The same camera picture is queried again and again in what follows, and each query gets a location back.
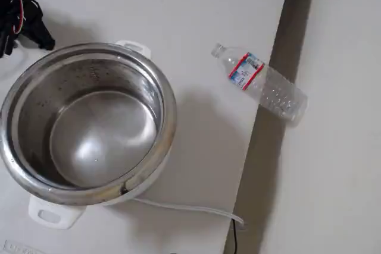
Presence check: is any white rice cooker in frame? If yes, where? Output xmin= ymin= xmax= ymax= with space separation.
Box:
xmin=0 ymin=39 xmax=179 ymax=231

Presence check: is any steel inner pot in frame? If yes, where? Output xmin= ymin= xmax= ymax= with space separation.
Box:
xmin=0 ymin=42 xmax=178 ymax=207

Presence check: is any red white wire bundle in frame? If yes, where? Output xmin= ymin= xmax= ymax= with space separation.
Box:
xmin=8 ymin=0 xmax=27 ymax=34

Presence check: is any white power cord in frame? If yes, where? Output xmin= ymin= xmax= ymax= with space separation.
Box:
xmin=130 ymin=196 xmax=245 ymax=227

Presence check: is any thin black cable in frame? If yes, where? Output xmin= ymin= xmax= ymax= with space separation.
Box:
xmin=230 ymin=218 xmax=242 ymax=254

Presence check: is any clear plastic water bottle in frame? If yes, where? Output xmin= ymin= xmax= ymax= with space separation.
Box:
xmin=210 ymin=42 xmax=309 ymax=127

